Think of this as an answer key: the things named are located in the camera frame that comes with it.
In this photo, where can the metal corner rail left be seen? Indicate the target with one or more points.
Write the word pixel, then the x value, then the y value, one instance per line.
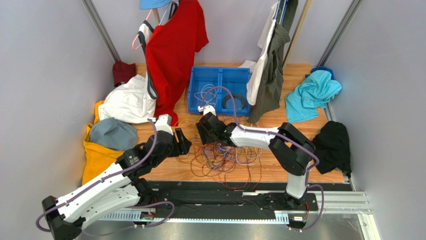
pixel 100 27

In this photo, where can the dark blue cloth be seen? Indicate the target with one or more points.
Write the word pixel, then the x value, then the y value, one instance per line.
pixel 321 68

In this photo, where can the grey-blue cloth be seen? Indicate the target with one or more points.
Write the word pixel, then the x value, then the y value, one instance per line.
pixel 113 134

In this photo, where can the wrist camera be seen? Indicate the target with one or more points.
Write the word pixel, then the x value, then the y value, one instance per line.
pixel 162 123
pixel 204 110

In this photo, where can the metal corner rail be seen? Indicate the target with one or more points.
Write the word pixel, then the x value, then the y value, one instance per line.
pixel 339 32
pixel 100 27

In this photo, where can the yellow cloth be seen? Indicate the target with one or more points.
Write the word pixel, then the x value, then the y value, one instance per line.
pixel 98 157

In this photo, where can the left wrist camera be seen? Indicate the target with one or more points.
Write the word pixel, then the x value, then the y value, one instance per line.
pixel 162 123

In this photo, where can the red t-shirt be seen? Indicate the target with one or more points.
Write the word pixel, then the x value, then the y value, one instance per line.
pixel 170 55

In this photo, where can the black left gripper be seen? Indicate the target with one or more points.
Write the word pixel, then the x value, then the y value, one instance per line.
pixel 182 147

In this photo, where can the wooden pole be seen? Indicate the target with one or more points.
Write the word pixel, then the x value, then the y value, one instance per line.
pixel 297 31

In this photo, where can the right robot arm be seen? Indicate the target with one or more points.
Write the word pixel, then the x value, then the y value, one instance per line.
pixel 292 149

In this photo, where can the blue divided plastic bin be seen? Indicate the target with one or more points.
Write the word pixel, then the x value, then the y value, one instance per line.
pixel 216 86

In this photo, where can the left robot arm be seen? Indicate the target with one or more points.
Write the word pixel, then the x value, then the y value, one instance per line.
pixel 120 186

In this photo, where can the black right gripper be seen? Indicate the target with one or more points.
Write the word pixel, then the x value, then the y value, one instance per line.
pixel 209 128

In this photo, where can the blue hat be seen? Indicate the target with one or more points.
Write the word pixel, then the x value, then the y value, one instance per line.
pixel 152 4

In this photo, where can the turquoise cloth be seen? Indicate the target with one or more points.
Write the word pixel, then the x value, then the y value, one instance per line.
pixel 314 92

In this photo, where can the metal corner rail right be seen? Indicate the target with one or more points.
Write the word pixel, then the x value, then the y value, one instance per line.
pixel 339 32

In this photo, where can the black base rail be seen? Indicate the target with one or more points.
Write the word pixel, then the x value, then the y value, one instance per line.
pixel 267 203

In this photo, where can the white cloth with black trim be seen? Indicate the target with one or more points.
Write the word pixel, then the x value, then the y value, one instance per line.
pixel 133 102

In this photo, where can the pink hanger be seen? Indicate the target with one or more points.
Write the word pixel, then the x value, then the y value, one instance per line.
pixel 144 34

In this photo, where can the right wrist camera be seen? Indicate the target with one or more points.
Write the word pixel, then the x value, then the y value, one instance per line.
pixel 204 110

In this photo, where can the olive green hanging garment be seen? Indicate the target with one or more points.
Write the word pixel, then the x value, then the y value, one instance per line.
pixel 271 83

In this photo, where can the dark red cloth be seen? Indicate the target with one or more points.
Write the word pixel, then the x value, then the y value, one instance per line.
pixel 123 72

